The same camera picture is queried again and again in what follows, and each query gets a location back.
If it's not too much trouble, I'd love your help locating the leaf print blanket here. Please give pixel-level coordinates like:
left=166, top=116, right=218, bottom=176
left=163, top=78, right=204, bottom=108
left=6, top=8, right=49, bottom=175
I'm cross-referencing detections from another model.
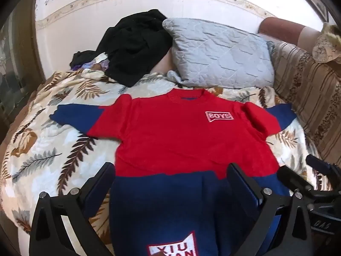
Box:
left=0, top=66, right=331, bottom=256

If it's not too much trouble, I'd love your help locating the red and blue knit sweater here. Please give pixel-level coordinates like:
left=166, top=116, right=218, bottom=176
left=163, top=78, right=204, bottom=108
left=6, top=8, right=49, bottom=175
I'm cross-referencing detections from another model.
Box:
left=49, top=88, right=297, bottom=256

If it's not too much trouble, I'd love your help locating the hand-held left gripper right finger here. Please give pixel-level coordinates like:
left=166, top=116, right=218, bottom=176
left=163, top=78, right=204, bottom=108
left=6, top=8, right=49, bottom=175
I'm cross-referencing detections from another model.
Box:
left=226, top=163, right=314, bottom=256

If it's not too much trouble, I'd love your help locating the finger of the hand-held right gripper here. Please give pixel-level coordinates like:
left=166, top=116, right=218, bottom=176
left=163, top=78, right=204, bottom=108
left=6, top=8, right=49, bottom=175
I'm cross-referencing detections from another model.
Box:
left=306, top=154, right=340, bottom=183
left=277, top=165, right=315, bottom=191

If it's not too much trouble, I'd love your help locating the striped brown sofa cushion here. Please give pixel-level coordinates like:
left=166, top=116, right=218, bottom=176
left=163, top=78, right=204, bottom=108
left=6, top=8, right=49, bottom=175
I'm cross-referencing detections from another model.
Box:
left=269, top=40, right=341, bottom=166

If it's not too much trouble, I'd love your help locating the black garment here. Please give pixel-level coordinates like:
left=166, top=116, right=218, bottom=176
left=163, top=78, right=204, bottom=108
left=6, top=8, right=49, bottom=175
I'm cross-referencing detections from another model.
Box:
left=70, top=9, right=173, bottom=88

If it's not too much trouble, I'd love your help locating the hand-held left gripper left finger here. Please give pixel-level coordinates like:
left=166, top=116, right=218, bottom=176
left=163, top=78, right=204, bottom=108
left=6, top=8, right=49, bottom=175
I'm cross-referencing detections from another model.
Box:
left=29, top=162, right=116, bottom=256

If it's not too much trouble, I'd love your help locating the purple cloth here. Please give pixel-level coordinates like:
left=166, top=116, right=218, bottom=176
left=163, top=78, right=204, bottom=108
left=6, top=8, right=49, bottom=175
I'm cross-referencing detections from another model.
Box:
left=75, top=59, right=110, bottom=71

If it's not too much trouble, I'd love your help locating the cream lace cloth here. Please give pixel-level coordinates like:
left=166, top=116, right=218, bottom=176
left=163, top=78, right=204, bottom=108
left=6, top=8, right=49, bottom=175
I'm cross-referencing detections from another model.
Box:
left=312, top=22, right=341, bottom=64

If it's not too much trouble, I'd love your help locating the pink pillow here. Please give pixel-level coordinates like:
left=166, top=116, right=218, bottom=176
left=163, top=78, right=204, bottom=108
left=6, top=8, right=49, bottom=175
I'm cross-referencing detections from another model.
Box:
left=151, top=50, right=177, bottom=74

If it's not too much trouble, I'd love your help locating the grey quilted pillow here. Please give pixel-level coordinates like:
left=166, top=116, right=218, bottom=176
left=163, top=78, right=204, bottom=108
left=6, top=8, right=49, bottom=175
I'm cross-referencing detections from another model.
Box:
left=162, top=17, right=275, bottom=89

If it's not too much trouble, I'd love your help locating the brown bolster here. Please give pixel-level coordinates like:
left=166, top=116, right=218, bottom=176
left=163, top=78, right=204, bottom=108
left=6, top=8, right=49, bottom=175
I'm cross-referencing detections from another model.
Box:
left=258, top=17, right=324, bottom=54

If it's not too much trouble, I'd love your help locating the glass door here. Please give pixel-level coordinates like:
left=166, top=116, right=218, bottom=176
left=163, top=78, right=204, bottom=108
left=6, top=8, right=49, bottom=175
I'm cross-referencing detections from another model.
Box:
left=0, top=5, right=46, bottom=142

